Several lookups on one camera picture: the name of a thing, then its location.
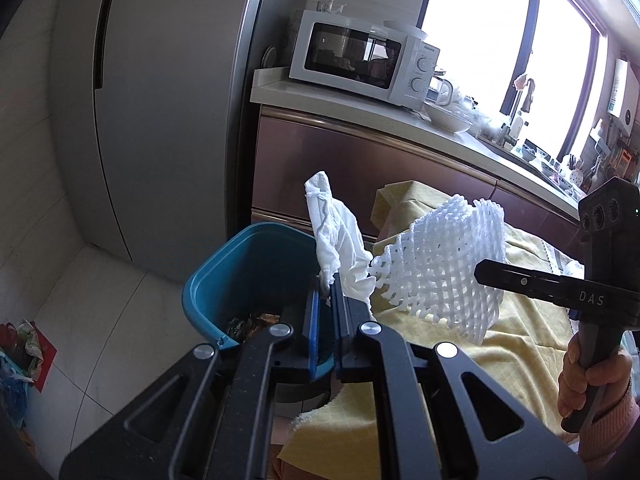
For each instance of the yellow tablecloth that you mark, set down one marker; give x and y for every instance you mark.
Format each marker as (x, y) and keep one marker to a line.
(525, 350)

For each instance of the white foam fruit net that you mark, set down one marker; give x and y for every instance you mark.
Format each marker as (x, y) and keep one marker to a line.
(440, 260)

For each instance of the red packet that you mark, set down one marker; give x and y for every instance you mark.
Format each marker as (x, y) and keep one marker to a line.
(45, 360)

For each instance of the teal waste bin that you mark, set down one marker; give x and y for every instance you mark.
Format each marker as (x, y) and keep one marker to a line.
(250, 260)

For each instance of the small white figurine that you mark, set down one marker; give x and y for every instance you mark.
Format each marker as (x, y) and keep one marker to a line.
(332, 6)

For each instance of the brown kitchen cabinet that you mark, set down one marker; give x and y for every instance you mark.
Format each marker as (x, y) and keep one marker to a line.
(325, 170)

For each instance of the grey refrigerator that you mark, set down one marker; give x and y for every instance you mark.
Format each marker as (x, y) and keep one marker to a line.
(175, 110)

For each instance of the white water heater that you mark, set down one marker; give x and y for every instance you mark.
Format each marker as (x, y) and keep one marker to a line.
(621, 90)

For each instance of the window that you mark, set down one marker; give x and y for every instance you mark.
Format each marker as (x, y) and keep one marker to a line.
(475, 35)

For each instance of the metal faucet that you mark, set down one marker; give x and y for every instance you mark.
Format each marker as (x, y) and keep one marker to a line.
(525, 100)

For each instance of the white patterned cloth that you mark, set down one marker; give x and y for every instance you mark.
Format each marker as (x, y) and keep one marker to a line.
(570, 266)

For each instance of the blue plastic bag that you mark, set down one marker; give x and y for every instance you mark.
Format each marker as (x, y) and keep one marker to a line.
(12, 395)

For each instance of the white microwave oven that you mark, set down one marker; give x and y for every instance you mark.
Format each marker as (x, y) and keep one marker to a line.
(350, 50)

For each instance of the white tissue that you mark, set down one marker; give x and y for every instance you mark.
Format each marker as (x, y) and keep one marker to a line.
(340, 240)

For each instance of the white kitchen counter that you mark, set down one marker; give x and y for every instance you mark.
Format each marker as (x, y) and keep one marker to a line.
(280, 91)

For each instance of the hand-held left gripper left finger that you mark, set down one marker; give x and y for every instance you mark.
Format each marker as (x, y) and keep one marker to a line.
(315, 335)

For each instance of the person's right hand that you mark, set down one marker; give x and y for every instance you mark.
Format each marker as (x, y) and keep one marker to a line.
(600, 385)

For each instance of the white bowl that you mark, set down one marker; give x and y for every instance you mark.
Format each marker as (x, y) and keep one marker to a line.
(447, 119)

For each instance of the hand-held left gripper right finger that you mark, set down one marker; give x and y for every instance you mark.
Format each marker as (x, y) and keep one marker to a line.
(338, 320)

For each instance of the glass kettle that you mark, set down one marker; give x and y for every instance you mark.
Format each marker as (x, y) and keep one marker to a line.
(441, 89)

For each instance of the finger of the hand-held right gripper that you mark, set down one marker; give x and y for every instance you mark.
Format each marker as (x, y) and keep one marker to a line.
(520, 280)

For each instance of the person's right forearm pink sleeve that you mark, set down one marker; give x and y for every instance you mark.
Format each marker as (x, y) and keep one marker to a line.
(617, 425)

